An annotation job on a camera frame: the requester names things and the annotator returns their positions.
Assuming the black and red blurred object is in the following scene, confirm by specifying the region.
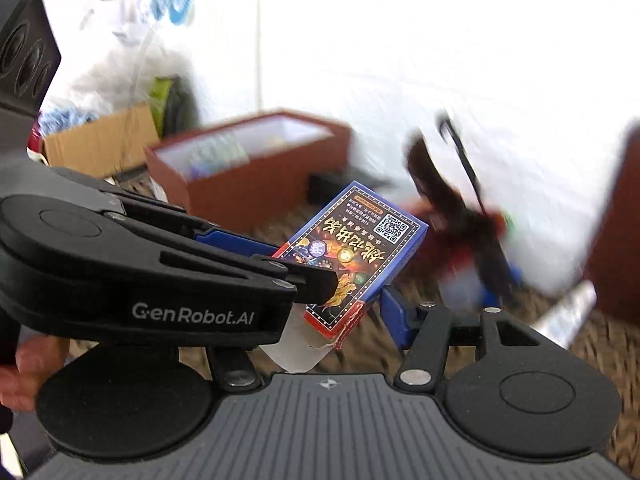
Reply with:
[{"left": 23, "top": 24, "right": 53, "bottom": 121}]
[{"left": 397, "top": 109, "right": 523, "bottom": 307}]

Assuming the white plastic bag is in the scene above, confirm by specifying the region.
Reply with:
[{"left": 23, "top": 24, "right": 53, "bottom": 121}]
[{"left": 44, "top": 0, "right": 203, "bottom": 128}]

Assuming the brown cardboard box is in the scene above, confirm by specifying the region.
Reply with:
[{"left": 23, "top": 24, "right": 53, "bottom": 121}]
[{"left": 42, "top": 104, "right": 162, "bottom": 181}]

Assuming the person's left hand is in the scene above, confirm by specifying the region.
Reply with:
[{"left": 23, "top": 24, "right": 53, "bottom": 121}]
[{"left": 0, "top": 334, "right": 72, "bottom": 412}]

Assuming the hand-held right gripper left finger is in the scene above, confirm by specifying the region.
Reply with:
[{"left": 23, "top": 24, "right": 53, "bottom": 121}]
[{"left": 206, "top": 345, "right": 264, "bottom": 392}]

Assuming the green packet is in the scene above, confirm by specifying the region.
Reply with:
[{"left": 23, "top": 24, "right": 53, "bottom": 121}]
[{"left": 149, "top": 76, "right": 177, "bottom": 132}]

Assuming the silver foil packet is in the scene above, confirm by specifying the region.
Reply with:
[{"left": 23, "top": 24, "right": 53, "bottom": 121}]
[{"left": 536, "top": 280, "right": 599, "bottom": 352}]

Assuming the brown wooden furniture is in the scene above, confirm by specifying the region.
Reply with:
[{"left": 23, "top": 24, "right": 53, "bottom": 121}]
[{"left": 581, "top": 119, "right": 640, "bottom": 313}]

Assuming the blue cloth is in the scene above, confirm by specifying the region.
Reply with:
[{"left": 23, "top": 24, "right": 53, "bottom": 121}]
[{"left": 37, "top": 104, "right": 98, "bottom": 137}]

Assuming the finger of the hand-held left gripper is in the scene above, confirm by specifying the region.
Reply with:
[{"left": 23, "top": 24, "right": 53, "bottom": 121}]
[
  {"left": 106, "top": 194, "right": 282, "bottom": 262},
  {"left": 159, "top": 247, "right": 342, "bottom": 307}
]

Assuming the blue printed card box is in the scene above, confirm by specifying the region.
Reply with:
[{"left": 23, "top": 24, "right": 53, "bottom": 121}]
[{"left": 274, "top": 180, "right": 431, "bottom": 352}]

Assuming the white paper slip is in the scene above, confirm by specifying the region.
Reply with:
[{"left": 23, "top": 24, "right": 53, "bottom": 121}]
[{"left": 259, "top": 310, "right": 337, "bottom": 375}]

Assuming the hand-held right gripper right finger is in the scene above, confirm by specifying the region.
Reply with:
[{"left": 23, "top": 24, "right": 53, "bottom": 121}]
[{"left": 377, "top": 284, "right": 542, "bottom": 394}]

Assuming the red-brown storage box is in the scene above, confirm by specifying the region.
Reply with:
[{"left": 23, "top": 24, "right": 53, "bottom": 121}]
[{"left": 144, "top": 106, "right": 352, "bottom": 222}]

